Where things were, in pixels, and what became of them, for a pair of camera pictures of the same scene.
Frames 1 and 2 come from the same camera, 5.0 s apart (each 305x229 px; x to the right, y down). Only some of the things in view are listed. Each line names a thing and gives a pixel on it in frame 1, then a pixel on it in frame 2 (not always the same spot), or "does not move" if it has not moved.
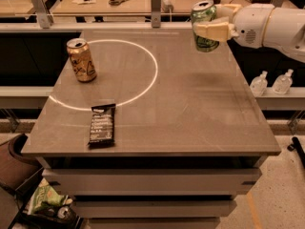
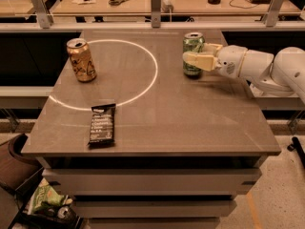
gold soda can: [82, 60] does not move
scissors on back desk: [113, 2] does not move
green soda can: [204, 10] -> [193, 42]
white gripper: [250, 25] -> [231, 61]
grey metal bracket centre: [155, 3] does not move
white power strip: [166, 4] does not move
